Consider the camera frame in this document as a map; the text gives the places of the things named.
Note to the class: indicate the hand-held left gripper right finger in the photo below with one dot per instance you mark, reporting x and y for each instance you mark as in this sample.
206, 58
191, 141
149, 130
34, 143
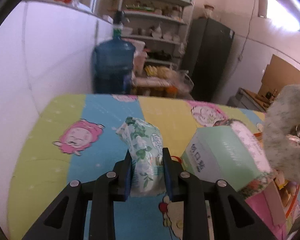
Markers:
168, 177

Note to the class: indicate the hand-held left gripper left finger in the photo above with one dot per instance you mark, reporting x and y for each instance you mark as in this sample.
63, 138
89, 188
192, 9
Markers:
127, 177

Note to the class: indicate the leaf print tissue packet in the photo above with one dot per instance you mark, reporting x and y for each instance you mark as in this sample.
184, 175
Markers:
142, 155

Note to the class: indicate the grey plush toy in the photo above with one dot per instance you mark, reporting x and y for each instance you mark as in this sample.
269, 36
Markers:
277, 120

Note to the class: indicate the mint green box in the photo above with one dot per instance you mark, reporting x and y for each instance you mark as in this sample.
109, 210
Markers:
215, 155

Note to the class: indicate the cartoon printed tablecloth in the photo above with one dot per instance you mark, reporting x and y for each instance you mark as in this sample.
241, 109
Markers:
52, 180

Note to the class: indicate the clear plastic food pack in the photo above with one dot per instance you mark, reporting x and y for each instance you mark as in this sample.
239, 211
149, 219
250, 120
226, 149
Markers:
150, 82

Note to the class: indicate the pink tissue pack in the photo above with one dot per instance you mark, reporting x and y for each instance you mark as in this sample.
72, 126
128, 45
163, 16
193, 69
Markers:
262, 205

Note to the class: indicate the plastic bag of potatoes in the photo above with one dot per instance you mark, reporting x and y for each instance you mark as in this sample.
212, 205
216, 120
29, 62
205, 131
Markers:
162, 72

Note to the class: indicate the kitchen counter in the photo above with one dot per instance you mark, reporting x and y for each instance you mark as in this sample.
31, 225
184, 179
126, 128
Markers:
242, 97

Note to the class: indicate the pink plastic jug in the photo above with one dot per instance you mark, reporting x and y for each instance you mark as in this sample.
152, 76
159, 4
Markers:
140, 65

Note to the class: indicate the blue water jug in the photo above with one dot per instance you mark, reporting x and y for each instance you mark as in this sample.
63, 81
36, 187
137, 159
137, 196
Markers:
112, 62

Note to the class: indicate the dark fridge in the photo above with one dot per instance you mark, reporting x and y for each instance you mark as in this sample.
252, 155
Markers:
210, 60

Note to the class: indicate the white sack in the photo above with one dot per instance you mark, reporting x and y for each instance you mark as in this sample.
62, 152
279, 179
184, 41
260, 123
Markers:
137, 45

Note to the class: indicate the brown cardboard sheet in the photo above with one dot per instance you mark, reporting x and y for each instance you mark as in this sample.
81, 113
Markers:
282, 72

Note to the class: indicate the black water pump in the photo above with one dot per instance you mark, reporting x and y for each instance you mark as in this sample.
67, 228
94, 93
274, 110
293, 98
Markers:
118, 21

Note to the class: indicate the metal shelf rack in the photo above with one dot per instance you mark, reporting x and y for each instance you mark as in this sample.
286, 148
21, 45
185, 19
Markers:
152, 17

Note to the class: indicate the small wall window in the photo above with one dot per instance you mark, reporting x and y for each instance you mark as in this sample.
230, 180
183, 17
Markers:
282, 12

